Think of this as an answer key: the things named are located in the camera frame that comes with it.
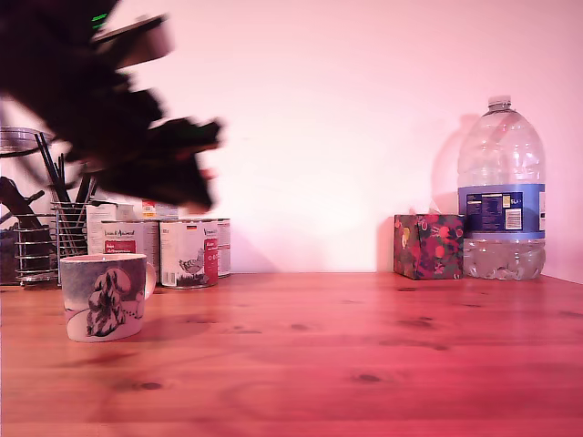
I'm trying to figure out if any small flat can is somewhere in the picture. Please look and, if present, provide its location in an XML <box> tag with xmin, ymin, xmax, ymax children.
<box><xmin>141</xmin><ymin>198</ymin><xmax>180</xmax><ymax>220</ymax></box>

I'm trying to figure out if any pet food can chicken drawing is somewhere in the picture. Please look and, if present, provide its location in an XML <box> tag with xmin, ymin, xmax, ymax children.
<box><xmin>159</xmin><ymin>218</ymin><xmax>220</xmax><ymax>290</ymax></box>

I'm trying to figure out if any pet food can red label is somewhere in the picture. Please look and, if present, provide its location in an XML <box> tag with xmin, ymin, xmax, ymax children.
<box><xmin>99</xmin><ymin>218</ymin><xmax>161</xmax><ymax>286</ymax></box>

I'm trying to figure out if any white carton box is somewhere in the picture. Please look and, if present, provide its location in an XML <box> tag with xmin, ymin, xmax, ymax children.
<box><xmin>85</xmin><ymin>201</ymin><xmax>136</xmax><ymax>256</ymax></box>

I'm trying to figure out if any mug with snowy tree print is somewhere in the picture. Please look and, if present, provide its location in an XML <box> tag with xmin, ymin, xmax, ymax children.
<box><xmin>57</xmin><ymin>253</ymin><xmax>158</xmax><ymax>343</ymax></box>

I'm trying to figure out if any clear glass jar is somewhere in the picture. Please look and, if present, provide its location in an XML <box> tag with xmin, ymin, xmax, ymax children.
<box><xmin>0</xmin><ymin>127</ymin><xmax>53</xmax><ymax>286</ymax></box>

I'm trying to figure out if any dark wooden utensil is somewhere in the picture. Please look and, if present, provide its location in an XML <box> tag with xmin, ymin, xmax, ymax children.
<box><xmin>0</xmin><ymin>176</ymin><xmax>46</xmax><ymax>231</ymax></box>

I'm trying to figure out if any floral tissue box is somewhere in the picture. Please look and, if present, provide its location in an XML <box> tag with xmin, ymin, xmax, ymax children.
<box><xmin>393</xmin><ymin>199</ymin><xmax>466</xmax><ymax>280</ymax></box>

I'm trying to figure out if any large clear water bottle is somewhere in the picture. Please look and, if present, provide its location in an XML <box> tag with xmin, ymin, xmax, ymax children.
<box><xmin>456</xmin><ymin>94</ymin><xmax>547</xmax><ymax>281</ymax></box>

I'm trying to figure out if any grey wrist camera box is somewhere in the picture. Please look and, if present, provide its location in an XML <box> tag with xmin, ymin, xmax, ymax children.
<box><xmin>92</xmin><ymin>13</ymin><xmax>177</xmax><ymax>70</ymax></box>

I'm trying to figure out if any wire mesh utensil basket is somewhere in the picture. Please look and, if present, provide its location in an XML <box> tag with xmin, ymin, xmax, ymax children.
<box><xmin>49</xmin><ymin>200</ymin><xmax>90</xmax><ymax>259</ymax></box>

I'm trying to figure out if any chrome ring rack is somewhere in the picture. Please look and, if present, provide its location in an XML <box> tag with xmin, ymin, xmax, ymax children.
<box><xmin>13</xmin><ymin>212</ymin><xmax>61</xmax><ymax>288</ymax></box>

